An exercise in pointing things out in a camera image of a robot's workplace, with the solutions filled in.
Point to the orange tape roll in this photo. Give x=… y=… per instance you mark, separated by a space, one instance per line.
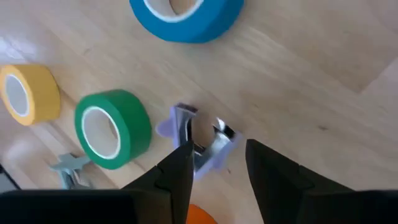
x=200 y=216

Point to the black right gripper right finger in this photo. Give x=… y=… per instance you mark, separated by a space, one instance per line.
x=311 y=205

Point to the blue tape roll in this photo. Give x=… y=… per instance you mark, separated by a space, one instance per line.
x=217 y=21

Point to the green tape roll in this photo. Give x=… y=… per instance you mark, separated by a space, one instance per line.
x=133 y=124

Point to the purple staple remover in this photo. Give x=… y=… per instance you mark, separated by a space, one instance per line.
x=178 y=124

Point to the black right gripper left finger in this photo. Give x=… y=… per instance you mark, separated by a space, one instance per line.
x=124 y=207

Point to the yellow tape roll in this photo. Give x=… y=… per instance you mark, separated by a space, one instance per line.
x=43 y=93

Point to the grey staple remover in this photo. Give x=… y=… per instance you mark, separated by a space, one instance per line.
x=70 y=165

